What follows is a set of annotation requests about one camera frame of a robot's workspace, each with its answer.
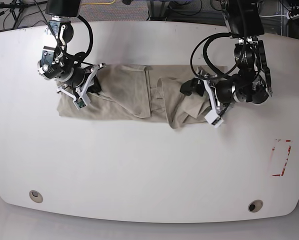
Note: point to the beige T-shirt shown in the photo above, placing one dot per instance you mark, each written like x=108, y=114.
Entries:
x=149, y=93

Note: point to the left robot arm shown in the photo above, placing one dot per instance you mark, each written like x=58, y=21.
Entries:
x=249, y=80

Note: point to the black tripod stand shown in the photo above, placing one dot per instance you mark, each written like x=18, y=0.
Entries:
x=15, y=9

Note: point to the red tape rectangle marking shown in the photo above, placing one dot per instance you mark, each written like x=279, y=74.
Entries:
x=279, y=157

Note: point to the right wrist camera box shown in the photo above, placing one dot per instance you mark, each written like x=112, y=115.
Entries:
x=81, y=103

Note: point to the right table cable grommet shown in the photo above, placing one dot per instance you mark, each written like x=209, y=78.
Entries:
x=255, y=206

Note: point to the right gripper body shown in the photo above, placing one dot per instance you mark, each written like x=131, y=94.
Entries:
x=80, y=79

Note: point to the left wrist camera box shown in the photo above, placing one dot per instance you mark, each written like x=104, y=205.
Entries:
x=213, y=119

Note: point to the white power strip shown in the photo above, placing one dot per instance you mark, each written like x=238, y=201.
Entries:
x=293, y=13

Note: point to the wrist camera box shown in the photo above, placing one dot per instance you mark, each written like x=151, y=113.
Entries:
x=81, y=103
x=213, y=119

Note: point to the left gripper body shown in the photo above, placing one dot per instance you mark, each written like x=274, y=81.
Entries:
x=216, y=105

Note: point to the table cable grommet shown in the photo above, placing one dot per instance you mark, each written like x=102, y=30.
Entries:
x=35, y=196
x=255, y=206

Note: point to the left table cable grommet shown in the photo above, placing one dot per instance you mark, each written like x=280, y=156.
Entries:
x=35, y=196

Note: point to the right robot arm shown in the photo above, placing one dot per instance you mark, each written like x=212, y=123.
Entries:
x=56, y=63

